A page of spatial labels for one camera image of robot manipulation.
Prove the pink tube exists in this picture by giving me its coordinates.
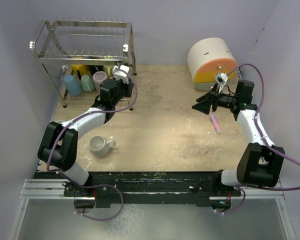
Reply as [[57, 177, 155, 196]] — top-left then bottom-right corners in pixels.
[[209, 113, 222, 134]]

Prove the lime green mug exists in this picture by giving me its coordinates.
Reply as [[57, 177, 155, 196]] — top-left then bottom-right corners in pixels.
[[103, 55, 114, 77]]

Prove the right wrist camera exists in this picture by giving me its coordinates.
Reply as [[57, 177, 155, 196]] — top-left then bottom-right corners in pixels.
[[214, 72, 228, 94]]

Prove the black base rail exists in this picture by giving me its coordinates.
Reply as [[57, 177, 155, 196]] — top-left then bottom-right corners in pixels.
[[33, 171, 242, 209]]

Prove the lilac mug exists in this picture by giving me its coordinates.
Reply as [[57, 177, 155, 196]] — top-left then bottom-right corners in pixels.
[[111, 65, 121, 78]]

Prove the round drawer box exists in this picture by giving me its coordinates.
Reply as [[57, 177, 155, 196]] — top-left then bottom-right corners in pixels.
[[187, 37, 238, 91]]

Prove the yellow mug black handle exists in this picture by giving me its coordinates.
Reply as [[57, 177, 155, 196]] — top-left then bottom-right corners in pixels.
[[70, 64, 90, 79]]

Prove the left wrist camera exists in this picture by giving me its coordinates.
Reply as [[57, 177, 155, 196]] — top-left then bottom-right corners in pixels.
[[115, 65, 130, 84]]

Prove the blue cup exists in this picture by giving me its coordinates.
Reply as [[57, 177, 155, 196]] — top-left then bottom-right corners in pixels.
[[63, 74, 82, 97]]

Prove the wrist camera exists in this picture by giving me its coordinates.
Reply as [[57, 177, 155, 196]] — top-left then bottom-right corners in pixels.
[[115, 65, 130, 84], [214, 72, 228, 94]]

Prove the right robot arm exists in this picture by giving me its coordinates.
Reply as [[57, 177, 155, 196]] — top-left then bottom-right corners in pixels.
[[192, 80, 284, 196]]

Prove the purple mug black handle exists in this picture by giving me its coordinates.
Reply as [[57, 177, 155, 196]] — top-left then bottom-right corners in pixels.
[[92, 71, 108, 92]]

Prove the grey speckled mug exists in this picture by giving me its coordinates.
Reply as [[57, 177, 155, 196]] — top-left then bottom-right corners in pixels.
[[88, 135, 116, 157]]

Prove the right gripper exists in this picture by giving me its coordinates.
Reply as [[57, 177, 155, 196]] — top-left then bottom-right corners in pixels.
[[192, 83, 239, 115]]

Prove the teal cup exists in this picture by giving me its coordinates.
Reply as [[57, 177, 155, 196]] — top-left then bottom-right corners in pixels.
[[81, 74, 95, 92]]

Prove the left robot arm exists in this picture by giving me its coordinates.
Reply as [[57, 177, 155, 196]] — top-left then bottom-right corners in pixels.
[[37, 74, 137, 196]]

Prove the aluminium frame rail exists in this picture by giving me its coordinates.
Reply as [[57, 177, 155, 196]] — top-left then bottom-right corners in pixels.
[[20, 179, 285, 200]]

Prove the black mug white interior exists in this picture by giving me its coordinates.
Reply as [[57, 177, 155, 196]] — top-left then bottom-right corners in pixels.
[[88, 56, 104, 76]]

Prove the metal dish rack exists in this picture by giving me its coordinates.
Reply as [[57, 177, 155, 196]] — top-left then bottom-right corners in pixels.
[[28, 17, 138, 111]]

